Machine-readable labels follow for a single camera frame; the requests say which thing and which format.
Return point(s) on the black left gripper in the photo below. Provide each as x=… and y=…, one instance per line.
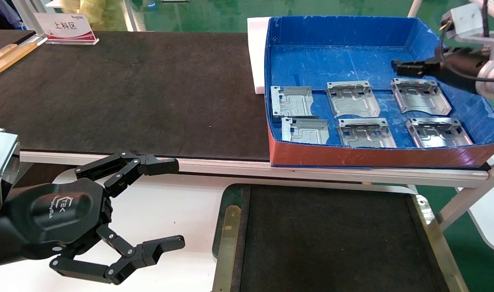
x=58, y=211

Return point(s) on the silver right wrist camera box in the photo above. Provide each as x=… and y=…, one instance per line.
x=463, y=20

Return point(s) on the blue corrugated plastic box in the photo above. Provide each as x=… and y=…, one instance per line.
x=352, y=61

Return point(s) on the white foam block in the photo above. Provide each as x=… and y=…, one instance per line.
x=257, y=52

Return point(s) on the tan wooden strip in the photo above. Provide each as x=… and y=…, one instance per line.
x=13, y=60

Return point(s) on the person in yellow coverall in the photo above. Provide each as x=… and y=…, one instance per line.
x=97, y=14

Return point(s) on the white table leg post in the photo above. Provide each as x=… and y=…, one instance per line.
x=465, y=200

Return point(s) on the stamped sheet metal bracket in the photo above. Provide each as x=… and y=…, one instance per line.
x=354, y=101
x=423, y=99
x=307, y=132
x=293, y=101
x=368, y=136
x=439, y=136

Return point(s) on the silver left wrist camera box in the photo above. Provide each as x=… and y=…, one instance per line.
x=1, y=170

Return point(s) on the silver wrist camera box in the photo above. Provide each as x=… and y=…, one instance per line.
x=1, y=170
x=463, y=20

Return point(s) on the white metal stand post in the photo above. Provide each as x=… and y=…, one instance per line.
x=28, y=12

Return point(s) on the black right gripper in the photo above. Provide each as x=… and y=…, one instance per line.
x=457, y=69

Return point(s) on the blue fabric object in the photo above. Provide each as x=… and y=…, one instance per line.
x=7, y=10

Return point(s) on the white tubular frame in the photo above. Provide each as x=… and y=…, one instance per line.
x=415, y=8

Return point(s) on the white and red sign placard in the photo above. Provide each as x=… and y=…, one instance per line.
x=66, y=26

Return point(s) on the aluminium table edge rail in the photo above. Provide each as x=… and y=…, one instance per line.
x=214, y=166

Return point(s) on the white rounded floor base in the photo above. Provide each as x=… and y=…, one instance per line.
x=492, y=227

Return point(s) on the silver camera mount bracket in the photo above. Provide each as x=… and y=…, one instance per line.
x=477, y=40

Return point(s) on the dark felt table mat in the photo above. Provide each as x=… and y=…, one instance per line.
x=129, y=93

